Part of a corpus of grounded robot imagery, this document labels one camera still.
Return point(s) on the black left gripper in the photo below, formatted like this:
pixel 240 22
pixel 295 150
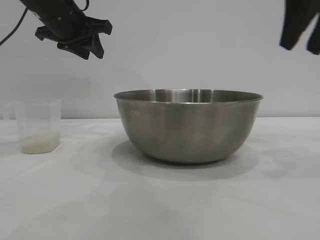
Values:
pixel 60 22

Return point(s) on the clear plastic measuring cup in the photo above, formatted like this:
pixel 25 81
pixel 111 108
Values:
pixel 38 120

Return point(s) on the white uncooked rice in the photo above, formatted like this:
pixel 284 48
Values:
pixel 40 143

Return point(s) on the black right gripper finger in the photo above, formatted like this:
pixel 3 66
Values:
pixel 295 22
pixel 315 37

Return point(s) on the stainless steel mixing bowl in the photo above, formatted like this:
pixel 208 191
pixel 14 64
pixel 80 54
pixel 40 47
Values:
pixel 187 130

